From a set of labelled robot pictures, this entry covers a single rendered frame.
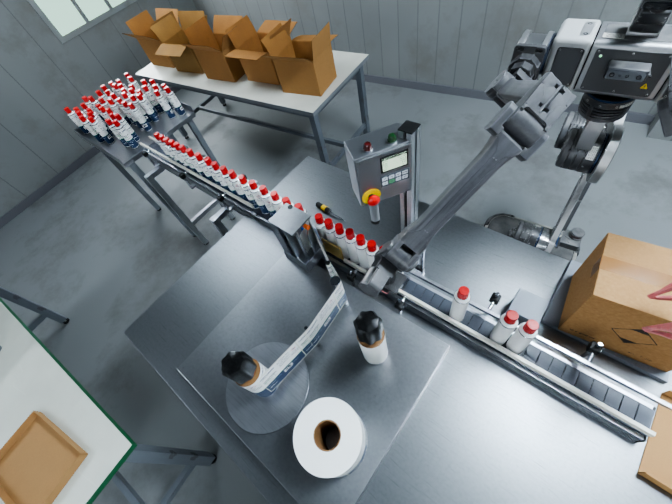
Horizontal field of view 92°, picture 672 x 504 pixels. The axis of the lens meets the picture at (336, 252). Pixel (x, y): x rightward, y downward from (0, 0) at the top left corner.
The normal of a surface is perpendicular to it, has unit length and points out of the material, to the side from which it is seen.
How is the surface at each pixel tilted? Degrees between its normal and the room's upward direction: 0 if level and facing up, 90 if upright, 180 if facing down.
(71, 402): 0
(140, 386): 0
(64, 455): 0
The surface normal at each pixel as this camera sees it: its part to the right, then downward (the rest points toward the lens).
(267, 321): -0.18, -0.55
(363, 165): 0.29, 0.76
